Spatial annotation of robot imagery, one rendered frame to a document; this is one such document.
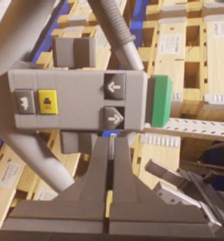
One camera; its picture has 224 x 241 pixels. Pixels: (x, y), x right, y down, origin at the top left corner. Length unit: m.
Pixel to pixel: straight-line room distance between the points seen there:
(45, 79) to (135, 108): 0.14
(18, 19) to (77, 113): 0.15
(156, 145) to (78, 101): 0.78
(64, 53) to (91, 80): 0.05
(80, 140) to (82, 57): 0.13
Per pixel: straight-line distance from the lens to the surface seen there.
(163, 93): 0.26
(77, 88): 0.25
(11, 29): 0.30
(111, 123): 0.25
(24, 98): 0.28
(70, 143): 0.29
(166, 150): 0.98
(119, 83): 0.24
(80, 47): 0.26
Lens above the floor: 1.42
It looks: 17 degrees down
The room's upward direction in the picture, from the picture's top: 96 degrees clockwise
